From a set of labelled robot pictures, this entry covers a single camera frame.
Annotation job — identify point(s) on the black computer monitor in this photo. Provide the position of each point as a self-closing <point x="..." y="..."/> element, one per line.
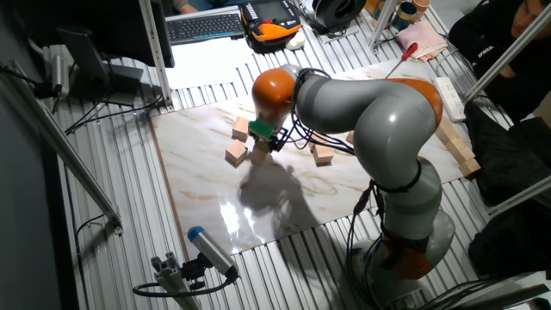
<point x="86" y="26"/>

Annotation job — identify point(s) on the orange black teach pendant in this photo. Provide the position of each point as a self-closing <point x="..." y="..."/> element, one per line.
<point x="271" y="30"/>

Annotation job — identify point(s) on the printed paper sheets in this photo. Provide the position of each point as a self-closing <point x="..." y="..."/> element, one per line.
<point x="206" y="64"/>

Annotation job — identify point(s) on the aluminium frame post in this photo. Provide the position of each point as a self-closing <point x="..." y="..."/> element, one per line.
<point x="155" y="51"/>
<point x="381" y="26"/>

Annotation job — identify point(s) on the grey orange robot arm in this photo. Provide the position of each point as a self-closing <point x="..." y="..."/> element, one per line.
<point x="387" y="120"/>

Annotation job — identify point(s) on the person at keyboard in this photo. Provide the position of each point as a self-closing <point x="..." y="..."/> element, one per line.
<point x="185" y="6"/>

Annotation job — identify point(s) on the person in black jacket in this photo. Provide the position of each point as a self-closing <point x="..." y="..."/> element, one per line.
<point x="486" y="43"/>

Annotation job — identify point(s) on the marble pattern board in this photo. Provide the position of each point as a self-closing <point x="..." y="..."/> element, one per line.
<point x="206" y="185"/>

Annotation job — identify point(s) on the silver camera blue end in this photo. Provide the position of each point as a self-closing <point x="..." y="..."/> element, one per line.
<point x="211" y="249"/>

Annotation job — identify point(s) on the pink folded cloth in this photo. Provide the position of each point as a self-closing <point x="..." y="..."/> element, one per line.
<point x="419" y="39"/>

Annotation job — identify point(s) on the silver cylinder device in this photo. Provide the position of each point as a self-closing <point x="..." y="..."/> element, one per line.
<point x="60" y="75"/>

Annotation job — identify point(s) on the black round spool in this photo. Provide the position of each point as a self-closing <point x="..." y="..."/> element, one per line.
<point x="340" y="13"/>

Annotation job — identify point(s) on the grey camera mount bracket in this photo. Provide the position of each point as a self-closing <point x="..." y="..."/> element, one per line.
<point x="172" y="280"/>

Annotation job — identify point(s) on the slanted aluminium frame beam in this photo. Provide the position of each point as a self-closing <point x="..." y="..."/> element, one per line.
<point x="521" y="196"/>
<point x="508" y="53"/>
<point x="64" y="146"/>

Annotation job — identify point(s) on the round cardboard cup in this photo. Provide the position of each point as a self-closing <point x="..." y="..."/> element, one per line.
<point x="421" y="5"/>
<point x="404" y="17"/>

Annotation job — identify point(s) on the white computer mouse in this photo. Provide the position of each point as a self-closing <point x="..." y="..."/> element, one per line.
<point x="296" y="41"/>

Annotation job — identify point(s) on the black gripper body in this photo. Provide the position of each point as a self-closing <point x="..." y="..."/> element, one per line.
<point x="279" y="140"/>

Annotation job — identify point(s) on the white power strip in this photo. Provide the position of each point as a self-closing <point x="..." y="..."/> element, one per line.
<point x="450" y="99"/>

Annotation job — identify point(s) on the black keyboard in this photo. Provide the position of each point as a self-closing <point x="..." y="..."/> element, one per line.
<point x="204" y="28"/>

